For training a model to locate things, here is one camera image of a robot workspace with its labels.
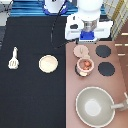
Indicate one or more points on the pink stove board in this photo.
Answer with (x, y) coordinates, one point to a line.
(114, 84)

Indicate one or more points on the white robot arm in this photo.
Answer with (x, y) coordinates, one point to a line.
(84, 25)

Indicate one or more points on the cream slotted spatula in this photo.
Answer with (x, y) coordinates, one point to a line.
(13, 62)

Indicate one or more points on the pink small pot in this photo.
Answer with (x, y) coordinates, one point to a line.
(84, 66)

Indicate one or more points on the black table mat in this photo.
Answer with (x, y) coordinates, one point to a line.
(29, 97)

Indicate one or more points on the wooden shelf rack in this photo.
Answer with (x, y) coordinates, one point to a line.
(117, 11)

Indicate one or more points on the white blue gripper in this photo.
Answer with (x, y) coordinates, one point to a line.
(87, 37)

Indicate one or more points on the cream round plate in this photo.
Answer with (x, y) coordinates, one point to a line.
(48, 63)

